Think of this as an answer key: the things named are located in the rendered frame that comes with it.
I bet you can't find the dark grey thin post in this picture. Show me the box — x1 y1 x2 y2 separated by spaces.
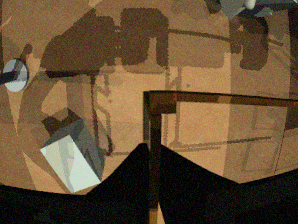
0 59 29 92

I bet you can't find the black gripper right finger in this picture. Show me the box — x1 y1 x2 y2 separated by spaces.
158 144 298 224

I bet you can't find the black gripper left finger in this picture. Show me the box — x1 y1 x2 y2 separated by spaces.
0 143 150 224

